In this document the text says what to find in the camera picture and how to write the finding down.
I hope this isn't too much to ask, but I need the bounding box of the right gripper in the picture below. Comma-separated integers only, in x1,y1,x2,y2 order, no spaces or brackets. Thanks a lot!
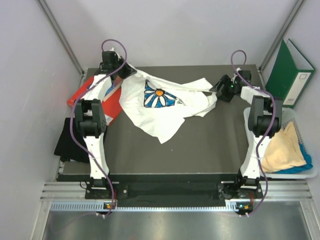
209,75,237,103

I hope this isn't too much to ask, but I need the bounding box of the white flower print t-shirt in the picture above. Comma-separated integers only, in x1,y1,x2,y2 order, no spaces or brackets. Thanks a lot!
119,70,218,144

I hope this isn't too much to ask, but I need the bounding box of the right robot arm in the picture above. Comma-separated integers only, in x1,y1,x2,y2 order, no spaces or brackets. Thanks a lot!
213,68,283,200

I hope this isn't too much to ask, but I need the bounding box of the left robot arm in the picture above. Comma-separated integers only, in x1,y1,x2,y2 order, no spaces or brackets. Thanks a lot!
73,49,137,201

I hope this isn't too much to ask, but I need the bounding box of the small blue orange book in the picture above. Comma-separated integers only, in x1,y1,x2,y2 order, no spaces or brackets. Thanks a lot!
102,76,124,102

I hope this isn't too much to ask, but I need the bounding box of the large red book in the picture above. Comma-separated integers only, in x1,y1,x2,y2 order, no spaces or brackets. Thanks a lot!
67,74,122,126

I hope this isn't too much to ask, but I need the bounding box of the green lever arch binder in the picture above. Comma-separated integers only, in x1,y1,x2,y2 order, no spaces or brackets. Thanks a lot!
265,39,315,109

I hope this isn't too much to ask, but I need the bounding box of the peach orange t-shirt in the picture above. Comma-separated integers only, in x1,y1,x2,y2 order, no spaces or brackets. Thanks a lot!
261,121,307,173

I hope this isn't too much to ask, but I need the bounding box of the folded black t-shirt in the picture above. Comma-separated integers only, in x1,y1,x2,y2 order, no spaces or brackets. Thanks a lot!
54,117,90,164

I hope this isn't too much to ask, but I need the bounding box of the white plastic basket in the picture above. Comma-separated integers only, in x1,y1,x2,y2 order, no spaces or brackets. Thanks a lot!
243,106,318,180

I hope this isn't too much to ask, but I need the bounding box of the teal blue t-shirt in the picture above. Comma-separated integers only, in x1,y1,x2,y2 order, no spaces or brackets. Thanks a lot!
276,143,313,174

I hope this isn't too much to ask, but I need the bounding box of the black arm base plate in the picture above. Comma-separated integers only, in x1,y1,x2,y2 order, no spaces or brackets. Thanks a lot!
84,181,264,201

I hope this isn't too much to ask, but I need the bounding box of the grey slotted cable duct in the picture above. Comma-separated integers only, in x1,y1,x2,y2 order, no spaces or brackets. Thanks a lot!
50,201,251,213

